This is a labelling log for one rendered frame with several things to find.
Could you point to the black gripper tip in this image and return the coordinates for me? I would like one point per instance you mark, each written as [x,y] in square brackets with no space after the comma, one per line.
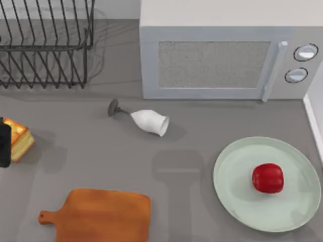
[4,146]

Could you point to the pale microwave oven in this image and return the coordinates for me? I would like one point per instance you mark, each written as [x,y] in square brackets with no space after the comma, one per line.
[214,30]

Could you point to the pale green plate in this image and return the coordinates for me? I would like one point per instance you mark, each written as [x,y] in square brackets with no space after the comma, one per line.
[242,164]

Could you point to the small microwave knob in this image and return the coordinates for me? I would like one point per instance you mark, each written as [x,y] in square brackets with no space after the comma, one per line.
[295,74]

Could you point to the white goblet with grey stem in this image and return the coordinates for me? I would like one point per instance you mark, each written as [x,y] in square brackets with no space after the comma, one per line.
[149,121]

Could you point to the red apple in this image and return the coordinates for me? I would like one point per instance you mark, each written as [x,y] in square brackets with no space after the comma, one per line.
[268,178]

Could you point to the yellow bread slice stack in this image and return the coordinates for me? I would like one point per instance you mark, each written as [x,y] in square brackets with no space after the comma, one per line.
[21,141]

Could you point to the wooden cutting board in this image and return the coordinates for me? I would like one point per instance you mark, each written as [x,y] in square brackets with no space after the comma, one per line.
[106,216]

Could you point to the large microwave knob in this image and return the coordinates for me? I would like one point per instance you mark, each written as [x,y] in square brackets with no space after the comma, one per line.
[305,52]

